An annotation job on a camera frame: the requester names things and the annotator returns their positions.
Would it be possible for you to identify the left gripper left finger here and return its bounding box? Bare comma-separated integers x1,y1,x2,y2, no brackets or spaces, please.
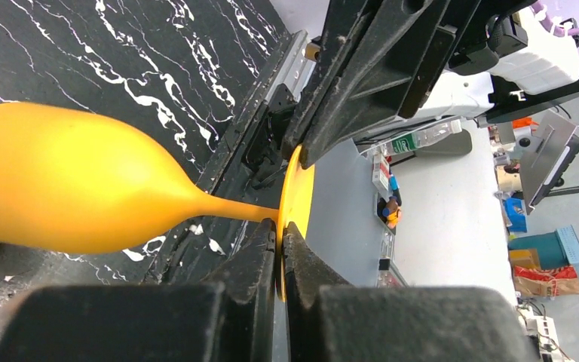
0,219,276,361

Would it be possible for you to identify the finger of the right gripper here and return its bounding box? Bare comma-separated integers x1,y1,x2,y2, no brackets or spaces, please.
280,1,384,160

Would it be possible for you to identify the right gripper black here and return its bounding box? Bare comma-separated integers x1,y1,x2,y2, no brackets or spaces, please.
299,0,530,169

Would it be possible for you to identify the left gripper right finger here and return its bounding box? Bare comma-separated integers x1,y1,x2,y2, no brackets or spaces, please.
283,223,538,361

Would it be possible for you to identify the yellow wine glass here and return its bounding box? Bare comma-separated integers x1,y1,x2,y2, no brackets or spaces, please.
0,102,315,300

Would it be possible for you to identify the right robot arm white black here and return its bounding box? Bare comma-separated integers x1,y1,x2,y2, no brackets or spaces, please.
278,1,579,168

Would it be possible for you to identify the plastic water bottle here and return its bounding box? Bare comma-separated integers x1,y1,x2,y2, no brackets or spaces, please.
369,118,462,156

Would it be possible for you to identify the brown paper bag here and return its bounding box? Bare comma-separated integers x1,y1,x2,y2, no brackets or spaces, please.
513,265,579,297

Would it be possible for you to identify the teal storage bin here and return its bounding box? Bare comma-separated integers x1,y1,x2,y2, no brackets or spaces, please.
507,225,579,278

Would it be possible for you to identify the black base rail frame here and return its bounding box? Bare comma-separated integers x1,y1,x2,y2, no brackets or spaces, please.
141,30,314,284

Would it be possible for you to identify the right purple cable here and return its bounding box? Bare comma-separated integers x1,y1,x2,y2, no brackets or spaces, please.
528,0,579,48

